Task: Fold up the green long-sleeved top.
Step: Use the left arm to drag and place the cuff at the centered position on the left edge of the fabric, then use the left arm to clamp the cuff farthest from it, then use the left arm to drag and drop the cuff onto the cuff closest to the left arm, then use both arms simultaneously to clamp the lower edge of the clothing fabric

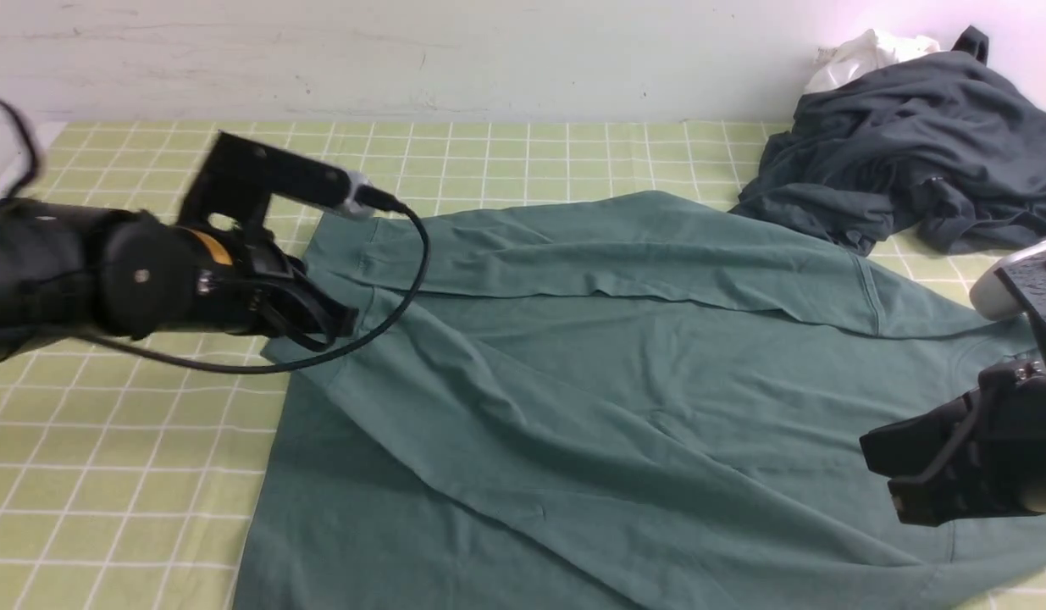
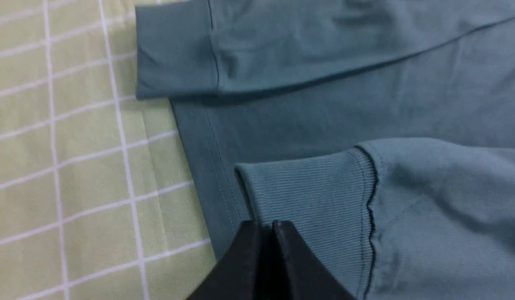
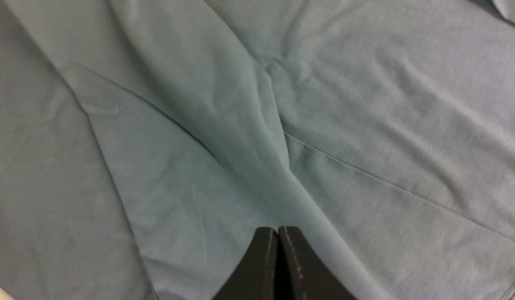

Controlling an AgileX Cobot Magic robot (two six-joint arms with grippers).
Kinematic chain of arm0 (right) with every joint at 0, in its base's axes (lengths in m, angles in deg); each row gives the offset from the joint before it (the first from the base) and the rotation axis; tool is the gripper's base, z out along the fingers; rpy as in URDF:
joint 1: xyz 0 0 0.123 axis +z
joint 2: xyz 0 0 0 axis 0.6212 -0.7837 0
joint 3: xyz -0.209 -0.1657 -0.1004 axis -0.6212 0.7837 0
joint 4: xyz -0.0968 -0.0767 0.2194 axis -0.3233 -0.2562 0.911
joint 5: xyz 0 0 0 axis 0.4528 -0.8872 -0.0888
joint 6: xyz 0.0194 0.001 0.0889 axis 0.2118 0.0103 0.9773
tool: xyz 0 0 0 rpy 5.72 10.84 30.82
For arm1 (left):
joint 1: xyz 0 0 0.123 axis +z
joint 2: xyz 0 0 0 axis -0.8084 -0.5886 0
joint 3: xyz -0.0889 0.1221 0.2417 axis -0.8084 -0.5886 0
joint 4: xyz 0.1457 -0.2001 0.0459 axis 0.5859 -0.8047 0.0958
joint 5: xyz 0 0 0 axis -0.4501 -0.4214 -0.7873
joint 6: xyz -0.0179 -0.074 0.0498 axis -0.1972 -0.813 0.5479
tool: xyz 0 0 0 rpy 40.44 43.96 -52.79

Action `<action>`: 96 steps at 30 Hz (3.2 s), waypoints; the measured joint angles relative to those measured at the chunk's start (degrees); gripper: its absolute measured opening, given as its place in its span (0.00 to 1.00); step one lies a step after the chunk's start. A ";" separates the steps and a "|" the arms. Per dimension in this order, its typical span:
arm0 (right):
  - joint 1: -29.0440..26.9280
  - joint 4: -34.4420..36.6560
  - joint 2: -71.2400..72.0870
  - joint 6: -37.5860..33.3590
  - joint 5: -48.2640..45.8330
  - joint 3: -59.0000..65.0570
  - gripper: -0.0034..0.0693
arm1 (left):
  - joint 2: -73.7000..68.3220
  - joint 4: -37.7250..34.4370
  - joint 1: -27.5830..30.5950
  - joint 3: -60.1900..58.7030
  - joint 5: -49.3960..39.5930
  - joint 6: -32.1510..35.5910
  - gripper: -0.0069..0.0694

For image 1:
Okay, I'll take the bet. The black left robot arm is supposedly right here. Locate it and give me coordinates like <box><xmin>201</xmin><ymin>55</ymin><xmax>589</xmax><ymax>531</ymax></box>
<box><xmin>0</xmin><ymin>198</ymin><xmax>357</xmax><ymax>363</ymax></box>

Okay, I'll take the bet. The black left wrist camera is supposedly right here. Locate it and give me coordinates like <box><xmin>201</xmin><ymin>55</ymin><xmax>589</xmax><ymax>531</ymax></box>
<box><xmin>177</xmin><ymin>131</ymin><xmax>392</xmax><ymax>232</ymax></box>

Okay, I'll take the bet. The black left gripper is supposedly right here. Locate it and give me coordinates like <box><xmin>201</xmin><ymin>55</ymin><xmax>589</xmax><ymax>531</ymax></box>
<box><xmin>180</xmin><ymin>217</ymin><xmax>360</xmax><ymax>352</ymax></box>

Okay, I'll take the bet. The green long-sleeved shirt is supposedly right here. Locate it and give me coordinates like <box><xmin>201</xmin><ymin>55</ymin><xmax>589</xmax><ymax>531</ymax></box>
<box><xmin>235</xmin><ymin>191</ymin><xmax>1046</xmax><ymax>609</ymax></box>

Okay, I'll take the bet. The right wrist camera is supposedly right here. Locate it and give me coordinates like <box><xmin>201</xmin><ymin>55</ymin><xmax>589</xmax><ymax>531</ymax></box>
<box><xmin>969</xmin><ymin>239</ymin><xmax>1046</xmax><ymax>371</ymax></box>

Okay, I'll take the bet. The dark grey crumpled garment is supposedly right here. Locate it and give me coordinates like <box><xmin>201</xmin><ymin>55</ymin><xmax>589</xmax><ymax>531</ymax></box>
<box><xmin>733</xmin><ymin>27</ymin><xmax>1046</xmax><ymax>256</ymax></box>

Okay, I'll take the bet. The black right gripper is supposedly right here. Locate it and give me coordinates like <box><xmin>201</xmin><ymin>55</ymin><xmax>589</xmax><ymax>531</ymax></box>
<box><xmin>859</xmin><ymin>360</ymin><xmax>1046</xmax><ymax>528</ymax></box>

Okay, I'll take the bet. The green checked tablecloth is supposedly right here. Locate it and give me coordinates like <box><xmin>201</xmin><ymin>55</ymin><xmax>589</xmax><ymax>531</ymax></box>
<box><xmin>0</xmin><ymin>120</ymin><xmax>1046</xmax><ymax>610</ymax></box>

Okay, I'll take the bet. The black left camera cable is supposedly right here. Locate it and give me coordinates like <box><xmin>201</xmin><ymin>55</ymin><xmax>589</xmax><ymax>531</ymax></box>
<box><xmin>65</xmin><ymin>188</ymin><xmax>430</xmax><ymax>375</ymax></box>

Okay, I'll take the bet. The white crumpled cloth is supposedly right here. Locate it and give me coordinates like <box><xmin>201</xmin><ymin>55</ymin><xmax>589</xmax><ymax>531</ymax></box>
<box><xmin>804</xmin><ymin>30</ymin><xmax>943</xmax><ymax>94</ymax></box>

